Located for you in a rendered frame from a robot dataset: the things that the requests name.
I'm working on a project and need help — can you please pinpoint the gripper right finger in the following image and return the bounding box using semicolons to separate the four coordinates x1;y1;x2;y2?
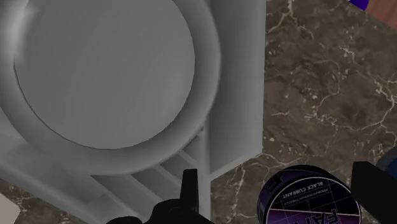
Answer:
351;160;397;224

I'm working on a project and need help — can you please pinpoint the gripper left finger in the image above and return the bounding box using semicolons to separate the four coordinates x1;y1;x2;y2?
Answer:
106;168;200;224

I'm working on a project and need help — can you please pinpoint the dark blue object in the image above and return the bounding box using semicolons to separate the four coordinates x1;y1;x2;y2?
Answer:
375;146;397;179

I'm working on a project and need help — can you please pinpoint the black and purple round tin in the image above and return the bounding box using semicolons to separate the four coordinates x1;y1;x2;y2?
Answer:
256;164;363;224

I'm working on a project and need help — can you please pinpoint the grey dish rack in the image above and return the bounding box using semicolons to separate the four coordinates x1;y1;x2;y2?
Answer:
0;0;267;224

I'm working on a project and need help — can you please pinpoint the grey plate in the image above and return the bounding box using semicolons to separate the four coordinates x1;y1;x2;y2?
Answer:
0;0;221;176

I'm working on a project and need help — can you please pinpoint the brown wooden object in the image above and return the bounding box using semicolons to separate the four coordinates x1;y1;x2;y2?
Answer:
365;0;397;31

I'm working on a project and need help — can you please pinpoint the pale flat object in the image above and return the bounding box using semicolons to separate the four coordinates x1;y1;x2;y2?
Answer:
0;192;21;224

